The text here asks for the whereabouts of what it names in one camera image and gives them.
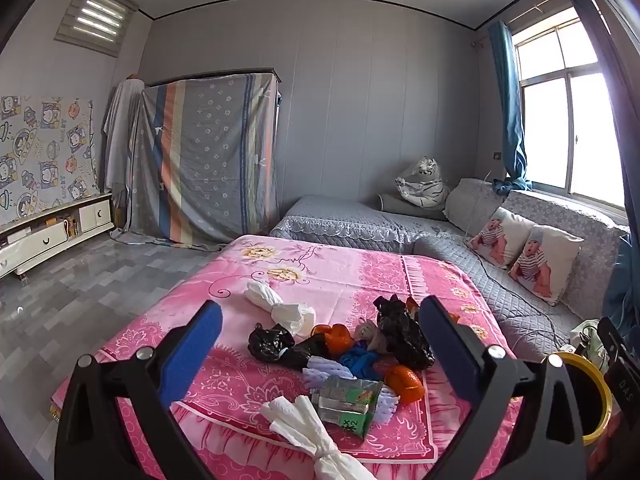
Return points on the blue plastic bag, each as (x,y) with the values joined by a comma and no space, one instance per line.
(360,360)

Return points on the grey window blind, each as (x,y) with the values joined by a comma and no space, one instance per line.
(95,15)

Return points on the white paper towel bundle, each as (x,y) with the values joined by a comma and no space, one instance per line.
(310,430)
(285,312)

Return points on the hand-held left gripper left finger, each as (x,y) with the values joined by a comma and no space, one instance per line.
(195,345)

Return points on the baby print cushion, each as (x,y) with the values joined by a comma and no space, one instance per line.
(497,240)
(542,265)

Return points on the hanging blue curtain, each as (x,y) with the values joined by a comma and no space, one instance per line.
(615,110)

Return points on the grey quilted sofa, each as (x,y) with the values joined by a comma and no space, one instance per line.
(340,215)

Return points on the beige knotted bag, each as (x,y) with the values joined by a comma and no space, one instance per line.
(367,332)

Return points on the plain grey hanging cloth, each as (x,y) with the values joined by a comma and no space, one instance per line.
(122,130)

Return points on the white low cabinet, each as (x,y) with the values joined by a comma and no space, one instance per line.
(45,240)

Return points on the yellow-rimmed waste bin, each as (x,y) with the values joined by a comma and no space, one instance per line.
(606,395)

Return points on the white tiger plush toy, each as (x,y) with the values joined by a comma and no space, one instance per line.
(425,185)

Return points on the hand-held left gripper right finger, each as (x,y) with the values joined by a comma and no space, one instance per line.
(445,345)

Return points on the green drink carton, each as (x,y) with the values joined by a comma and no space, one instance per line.
(350,400)

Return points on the pale green cloth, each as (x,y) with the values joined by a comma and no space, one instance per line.
(582,335)

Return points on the black plastic bag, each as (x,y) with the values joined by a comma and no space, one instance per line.
(270,342)
(400,335)

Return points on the tied blue curtain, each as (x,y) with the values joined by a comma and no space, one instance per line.
(510,110)

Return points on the pink floral blanket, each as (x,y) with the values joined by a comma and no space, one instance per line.
(325,270)

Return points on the dark grey pillow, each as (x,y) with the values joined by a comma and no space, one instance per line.
(400,208)

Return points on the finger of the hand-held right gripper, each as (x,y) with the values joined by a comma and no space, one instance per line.
(609,337)

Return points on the cartoon wall poster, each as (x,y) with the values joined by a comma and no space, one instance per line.
(45,160)

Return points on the window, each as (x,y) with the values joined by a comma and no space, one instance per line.
(550,135)

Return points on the striped grey bed sheet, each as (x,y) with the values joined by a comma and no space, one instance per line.
(200,160)

